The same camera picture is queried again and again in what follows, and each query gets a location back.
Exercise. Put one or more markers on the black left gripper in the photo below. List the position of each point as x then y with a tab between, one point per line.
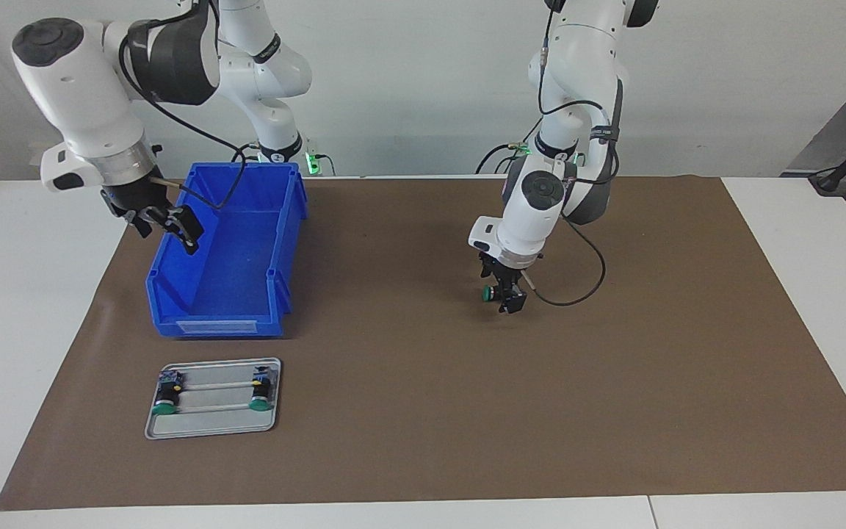
504	270

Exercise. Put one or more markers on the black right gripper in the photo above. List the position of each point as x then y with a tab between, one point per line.
133	202

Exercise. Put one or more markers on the green push button switch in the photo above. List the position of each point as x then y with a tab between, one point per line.
166	397
261	397
489	293

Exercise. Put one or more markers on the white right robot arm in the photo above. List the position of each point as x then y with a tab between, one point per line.
78	88

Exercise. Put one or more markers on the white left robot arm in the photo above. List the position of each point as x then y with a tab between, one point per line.
533	220

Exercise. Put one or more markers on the blue plastic storage bin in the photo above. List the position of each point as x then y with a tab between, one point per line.
232	294

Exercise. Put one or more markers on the brown table mat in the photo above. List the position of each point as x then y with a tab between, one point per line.
423	404

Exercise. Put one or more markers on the silver metal tray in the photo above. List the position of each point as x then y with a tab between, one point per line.
217	426

